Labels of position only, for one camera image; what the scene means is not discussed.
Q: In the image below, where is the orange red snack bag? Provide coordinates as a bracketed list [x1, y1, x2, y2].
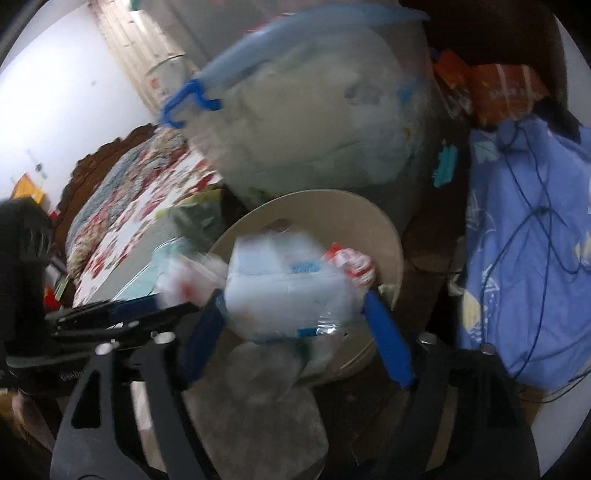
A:
[433, 50, 550, 127]

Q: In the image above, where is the floral beige curtain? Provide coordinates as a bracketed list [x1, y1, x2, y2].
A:
[88, 1, 185, 116]

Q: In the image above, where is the blue cable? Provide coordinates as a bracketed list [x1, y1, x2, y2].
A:
[479, 117, 591, 405]

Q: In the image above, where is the white red paper bag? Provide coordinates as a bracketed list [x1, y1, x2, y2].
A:
[322, 243, 377, 292]

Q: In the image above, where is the clear storage bin blue handle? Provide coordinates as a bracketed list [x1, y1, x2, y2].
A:
[160, 2, 438, 208]

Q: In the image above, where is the white enamel mug red star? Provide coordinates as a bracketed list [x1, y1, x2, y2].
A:
[145, 54, 197, 107]

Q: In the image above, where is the white tissue pack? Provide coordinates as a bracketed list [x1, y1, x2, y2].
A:
[223, 228, 362, 341]

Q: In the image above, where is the blue printed fabric bag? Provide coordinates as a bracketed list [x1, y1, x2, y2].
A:
[459, 115, 590, 390]

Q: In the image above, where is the zigzag patterned beige mat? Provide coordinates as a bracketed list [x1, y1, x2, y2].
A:
[74, 217, 191, 306]

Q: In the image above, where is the small crumpled red white wrapper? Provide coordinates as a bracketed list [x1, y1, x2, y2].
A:
[155, 253, 228, 308]

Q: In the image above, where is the beige round trash bin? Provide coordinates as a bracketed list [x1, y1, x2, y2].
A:
[211, 190, 404, 384]

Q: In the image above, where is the yellow red wall calendar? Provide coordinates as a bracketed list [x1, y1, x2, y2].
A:
[10, 173, 46, 205]

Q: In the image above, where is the floral bed quilt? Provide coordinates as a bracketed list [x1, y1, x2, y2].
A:
[65, 127, 222, 307]

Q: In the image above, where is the carved dark wooden headboard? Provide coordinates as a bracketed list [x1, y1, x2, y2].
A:
[54, 123, 155, 242]

